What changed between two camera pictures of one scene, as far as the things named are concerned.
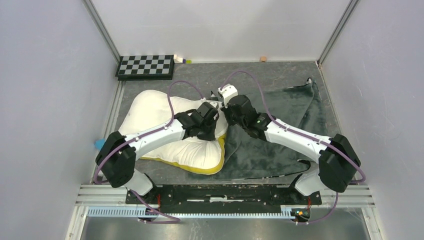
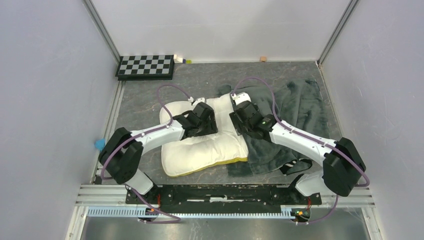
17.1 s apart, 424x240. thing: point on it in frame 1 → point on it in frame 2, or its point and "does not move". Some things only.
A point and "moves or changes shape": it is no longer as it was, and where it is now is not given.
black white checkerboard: (153, 67) does not move
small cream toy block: (177, 60) does not move
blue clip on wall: (99, 143) does not move
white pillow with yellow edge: (149, 109) moves or changes shape
